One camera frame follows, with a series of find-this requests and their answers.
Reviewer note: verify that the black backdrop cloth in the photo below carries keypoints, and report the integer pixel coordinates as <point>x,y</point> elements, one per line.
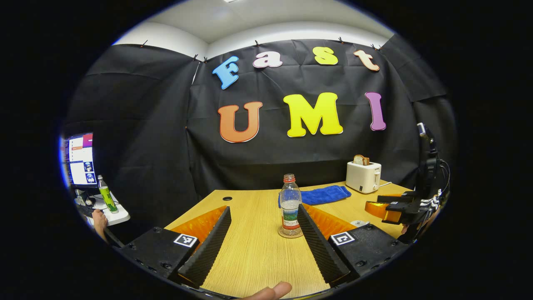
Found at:
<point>145,146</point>

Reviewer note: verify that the white ceramic teacup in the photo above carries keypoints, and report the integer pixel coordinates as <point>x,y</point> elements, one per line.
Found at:
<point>359,223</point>

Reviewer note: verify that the green drink bottle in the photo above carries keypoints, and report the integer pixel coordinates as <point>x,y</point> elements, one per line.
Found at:
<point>108,198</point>

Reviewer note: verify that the computer monitor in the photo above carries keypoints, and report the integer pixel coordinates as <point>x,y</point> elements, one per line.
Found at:
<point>81,160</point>

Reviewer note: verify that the bread slice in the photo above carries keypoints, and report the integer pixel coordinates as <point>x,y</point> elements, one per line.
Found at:
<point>360,160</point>

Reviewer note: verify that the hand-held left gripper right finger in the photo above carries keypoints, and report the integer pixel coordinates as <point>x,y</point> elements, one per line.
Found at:
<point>318,246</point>

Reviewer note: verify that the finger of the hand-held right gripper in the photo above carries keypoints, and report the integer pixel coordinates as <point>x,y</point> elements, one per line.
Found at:
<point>395,198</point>
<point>381,210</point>

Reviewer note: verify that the clear plastic water bottle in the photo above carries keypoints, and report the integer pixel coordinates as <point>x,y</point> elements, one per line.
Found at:
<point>290,208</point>

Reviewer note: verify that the blue towel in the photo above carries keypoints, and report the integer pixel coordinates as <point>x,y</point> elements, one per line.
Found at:
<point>325,195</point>

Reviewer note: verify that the white side table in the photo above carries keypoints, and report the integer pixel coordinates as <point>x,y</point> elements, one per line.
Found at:
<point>116,216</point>

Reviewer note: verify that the white toaster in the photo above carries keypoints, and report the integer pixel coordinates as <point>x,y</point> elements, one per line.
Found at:
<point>362,177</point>

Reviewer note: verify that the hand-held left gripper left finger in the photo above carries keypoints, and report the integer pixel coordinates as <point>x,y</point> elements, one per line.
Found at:
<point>210,250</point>

